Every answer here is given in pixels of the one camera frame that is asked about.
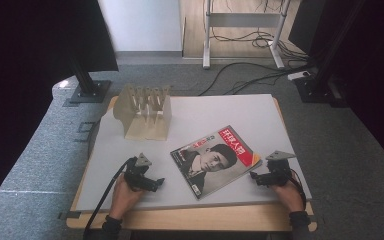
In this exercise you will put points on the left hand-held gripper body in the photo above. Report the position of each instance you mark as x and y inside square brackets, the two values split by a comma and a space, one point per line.
[136, 170]

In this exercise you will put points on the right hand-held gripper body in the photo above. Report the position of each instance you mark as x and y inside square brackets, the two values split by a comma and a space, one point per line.
[277, 170]

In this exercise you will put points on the magazine with portrait cover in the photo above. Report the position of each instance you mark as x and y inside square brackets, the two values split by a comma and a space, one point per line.
[213, 163]

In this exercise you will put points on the wooden slotted file rack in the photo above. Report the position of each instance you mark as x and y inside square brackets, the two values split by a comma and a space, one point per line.
[145, 115]

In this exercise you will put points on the person's left hand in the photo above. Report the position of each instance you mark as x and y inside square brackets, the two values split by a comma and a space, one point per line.
[125, 196]

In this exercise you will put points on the person's right hand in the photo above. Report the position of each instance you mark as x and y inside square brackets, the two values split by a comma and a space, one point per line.
[289, 197]

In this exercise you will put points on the wooden table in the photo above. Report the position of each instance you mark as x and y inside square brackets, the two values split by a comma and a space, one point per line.
[196, 220]

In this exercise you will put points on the grey table mat board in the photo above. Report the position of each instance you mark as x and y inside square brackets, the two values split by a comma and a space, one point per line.
[213, 113]

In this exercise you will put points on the black metal stand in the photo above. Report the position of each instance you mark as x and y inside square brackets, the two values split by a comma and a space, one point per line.
[316, 83]
[86, 86]

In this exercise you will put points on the white power strip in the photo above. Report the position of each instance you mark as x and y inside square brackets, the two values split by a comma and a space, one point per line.
[299, 75]

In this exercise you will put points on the white metal desk frame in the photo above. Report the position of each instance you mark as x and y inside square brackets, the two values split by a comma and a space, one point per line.
[243, 20]

